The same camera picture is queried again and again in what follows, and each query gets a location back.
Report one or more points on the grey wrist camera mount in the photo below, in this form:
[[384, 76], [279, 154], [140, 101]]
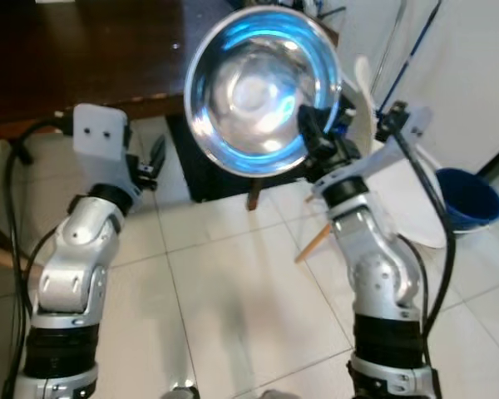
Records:
[[100, 145], [382, 158]]

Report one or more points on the dark brown wooden table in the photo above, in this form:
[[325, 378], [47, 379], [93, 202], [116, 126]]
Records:
[[91, 58]]

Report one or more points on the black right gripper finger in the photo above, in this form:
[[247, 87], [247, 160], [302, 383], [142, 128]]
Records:
[[314, 129], [346, 120]]

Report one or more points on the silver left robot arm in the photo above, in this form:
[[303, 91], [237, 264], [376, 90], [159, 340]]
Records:
[[71, 266]]

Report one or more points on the light wooden stick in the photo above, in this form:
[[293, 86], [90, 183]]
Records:
[[313, 243]]

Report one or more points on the black box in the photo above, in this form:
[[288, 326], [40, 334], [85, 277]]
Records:
[[204, 179]]

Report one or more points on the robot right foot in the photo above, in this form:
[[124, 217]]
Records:
[[279, 394]]

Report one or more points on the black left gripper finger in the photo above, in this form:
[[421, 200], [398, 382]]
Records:
[[158, 152], [130, 141]]

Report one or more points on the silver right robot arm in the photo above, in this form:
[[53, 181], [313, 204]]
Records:
[[382, 274]]

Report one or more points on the blue plastic bucket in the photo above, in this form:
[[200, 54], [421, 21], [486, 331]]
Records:
[[474, 199]]

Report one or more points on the shiny steel bowl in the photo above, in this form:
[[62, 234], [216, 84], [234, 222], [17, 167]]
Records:
[[258, 91]]

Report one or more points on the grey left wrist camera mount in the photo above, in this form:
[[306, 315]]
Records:
[[100, 145]]

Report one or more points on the thin dark pole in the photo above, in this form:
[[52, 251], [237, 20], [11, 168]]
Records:
[[412, 56]]

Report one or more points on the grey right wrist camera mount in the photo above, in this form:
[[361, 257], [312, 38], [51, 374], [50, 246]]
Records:
[[382, 158]]

